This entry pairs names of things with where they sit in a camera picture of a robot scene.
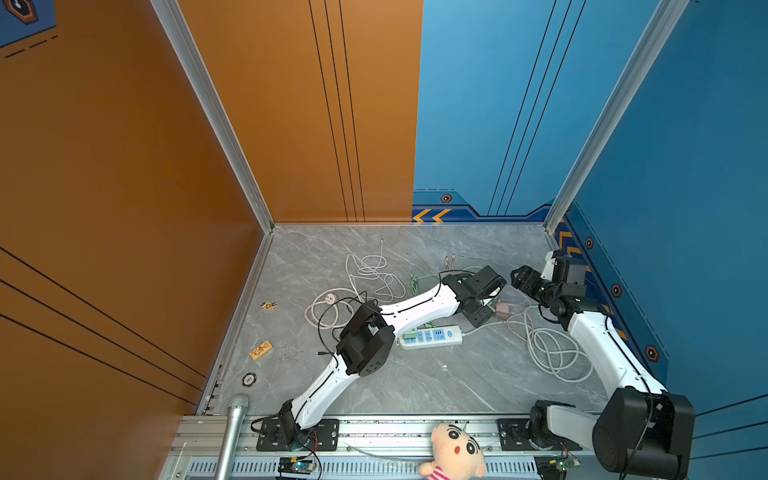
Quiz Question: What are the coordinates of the pink charger block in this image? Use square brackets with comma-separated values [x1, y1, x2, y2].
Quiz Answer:
[494, 302, 511, 320]

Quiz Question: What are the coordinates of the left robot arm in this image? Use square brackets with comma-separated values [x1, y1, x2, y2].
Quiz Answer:
[278, 266, 507, 442]

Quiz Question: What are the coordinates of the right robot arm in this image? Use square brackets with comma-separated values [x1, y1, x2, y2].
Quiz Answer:
[511, 250, 695, 479]

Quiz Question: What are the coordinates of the white blue power strip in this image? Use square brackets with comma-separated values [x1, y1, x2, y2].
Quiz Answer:
[397, 325, 463, 350]

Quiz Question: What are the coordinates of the plush doll toy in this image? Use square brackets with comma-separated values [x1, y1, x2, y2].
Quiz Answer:
[418, 423, 487, 480]

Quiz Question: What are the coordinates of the right circuit board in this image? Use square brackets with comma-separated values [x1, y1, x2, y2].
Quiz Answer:
[534, 457, 580, 480]

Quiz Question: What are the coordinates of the circuit board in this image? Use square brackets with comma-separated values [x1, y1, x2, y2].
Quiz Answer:
[534, 457, 580, 480]
[276, 457, 319, 479]

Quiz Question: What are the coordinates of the wooden domino block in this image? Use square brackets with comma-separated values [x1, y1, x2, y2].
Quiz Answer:
[249, 340, 273, 362]

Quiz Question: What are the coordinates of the round poker chip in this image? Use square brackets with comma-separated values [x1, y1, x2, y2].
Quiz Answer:
[241, 372, 257, 388]

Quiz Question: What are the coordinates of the left circuit board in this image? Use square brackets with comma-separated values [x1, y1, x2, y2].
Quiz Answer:
[276, 457, 319, 479]

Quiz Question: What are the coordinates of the metal pole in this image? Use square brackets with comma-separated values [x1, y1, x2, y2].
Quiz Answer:
[214, 394, 249, 480]

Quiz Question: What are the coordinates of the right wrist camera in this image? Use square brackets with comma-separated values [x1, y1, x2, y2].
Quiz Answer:
[541, 250, 555, 281]

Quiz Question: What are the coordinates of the power strip white cord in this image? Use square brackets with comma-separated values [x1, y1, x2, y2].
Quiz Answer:
[461, 304, 595, 383]

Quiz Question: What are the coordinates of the white tangled cable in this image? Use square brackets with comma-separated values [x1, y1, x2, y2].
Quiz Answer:
[345, 238, 408, 304]

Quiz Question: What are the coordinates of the pink socket cord with plug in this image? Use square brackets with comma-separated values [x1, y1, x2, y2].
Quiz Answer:
[304, 289, 361, 330]

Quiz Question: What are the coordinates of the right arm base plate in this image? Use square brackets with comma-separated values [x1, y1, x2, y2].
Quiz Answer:
[496, 417, 582, 451]

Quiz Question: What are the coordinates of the black usb cable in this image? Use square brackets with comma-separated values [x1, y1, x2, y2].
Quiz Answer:
[316, 290, 385, 359]

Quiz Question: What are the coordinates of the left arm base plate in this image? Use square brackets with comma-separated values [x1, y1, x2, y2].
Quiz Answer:
[251, 418, 340, 452]

